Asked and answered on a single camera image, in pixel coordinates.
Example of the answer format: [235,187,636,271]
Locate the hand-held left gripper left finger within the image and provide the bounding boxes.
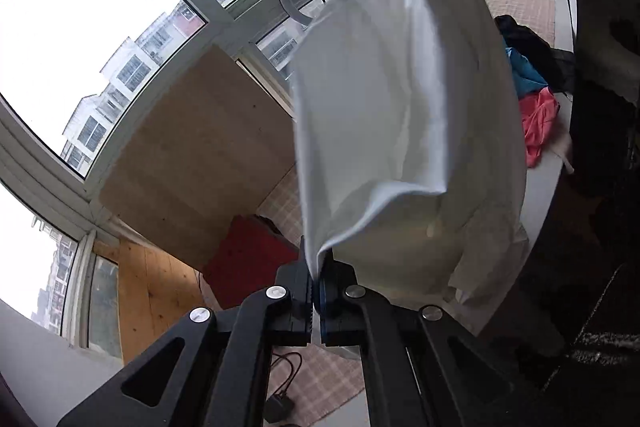
[57,256,317,427]

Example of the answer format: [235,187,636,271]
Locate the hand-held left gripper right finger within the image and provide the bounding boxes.
[314,253,518,427]

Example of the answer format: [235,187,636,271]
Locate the white shirt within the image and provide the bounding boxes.
[289,0,531,308]

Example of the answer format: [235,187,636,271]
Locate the red cloth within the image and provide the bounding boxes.
[200,214,302,309]

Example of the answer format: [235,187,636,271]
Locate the checkered floor rug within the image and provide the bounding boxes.
[252,167,368,425]

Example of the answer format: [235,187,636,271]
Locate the light wooden board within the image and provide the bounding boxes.
[97,44,302,273]

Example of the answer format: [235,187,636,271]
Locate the pink garment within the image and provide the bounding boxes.
[519,87,561,168]

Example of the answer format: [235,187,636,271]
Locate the apartment buildings outside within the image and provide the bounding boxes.
[32,0,376,333]

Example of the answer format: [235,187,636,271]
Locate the blue garment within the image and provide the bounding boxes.
[505,47,549,98]

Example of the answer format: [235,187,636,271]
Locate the person's black tweed jacket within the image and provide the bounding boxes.
[515,0,640,427]

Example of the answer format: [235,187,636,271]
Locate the black garment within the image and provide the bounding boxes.
[495,14,577,96]

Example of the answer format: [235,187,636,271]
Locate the pink checkered blanket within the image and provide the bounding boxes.
[481,0,557,48]

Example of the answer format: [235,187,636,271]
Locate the black cable with plug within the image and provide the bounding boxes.
[264,352,304,426]

